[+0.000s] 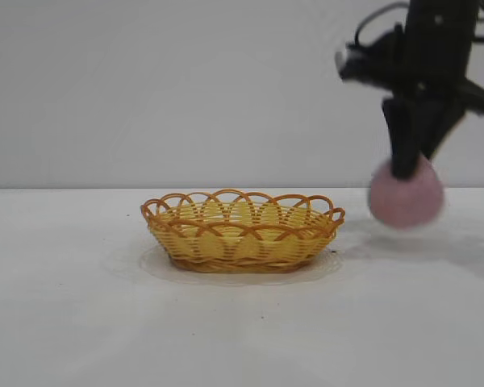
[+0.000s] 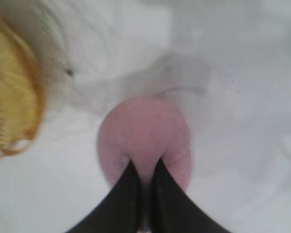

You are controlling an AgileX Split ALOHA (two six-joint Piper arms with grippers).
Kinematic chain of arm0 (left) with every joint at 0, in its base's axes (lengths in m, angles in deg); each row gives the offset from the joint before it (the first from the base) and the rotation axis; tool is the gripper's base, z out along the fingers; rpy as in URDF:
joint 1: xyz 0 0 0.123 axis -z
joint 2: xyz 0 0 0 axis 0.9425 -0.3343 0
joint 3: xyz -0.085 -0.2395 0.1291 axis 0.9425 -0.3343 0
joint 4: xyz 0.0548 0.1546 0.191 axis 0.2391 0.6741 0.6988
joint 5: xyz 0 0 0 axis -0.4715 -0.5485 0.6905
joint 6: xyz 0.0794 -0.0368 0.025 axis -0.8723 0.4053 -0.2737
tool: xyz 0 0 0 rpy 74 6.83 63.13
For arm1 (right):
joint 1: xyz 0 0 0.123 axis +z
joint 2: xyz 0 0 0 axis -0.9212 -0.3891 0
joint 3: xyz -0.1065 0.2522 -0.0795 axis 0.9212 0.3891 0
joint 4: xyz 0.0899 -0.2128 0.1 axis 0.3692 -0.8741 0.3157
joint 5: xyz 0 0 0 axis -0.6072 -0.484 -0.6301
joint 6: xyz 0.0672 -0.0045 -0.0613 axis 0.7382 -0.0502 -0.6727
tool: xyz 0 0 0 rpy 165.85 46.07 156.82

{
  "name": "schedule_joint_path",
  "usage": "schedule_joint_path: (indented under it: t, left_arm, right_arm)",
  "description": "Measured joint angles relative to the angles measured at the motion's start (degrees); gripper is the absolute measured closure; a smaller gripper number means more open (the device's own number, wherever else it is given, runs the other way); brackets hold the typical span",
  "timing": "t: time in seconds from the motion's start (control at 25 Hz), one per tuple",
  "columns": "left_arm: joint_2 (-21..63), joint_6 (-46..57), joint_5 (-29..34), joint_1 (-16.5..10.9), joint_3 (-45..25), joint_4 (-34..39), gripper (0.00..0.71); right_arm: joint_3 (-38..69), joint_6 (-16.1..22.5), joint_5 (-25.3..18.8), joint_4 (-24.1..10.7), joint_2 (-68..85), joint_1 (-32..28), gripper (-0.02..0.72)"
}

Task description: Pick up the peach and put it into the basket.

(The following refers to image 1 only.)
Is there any pink peach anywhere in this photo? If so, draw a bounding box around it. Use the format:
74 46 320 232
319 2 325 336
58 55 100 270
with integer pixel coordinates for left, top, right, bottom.
368 158 445 231

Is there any yellow woven plastic basket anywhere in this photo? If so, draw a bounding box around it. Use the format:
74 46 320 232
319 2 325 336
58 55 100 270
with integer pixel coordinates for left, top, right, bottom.
140 188 347 275

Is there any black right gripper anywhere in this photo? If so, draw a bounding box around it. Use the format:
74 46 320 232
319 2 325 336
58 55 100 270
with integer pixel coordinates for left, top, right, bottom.
381 0 484 179

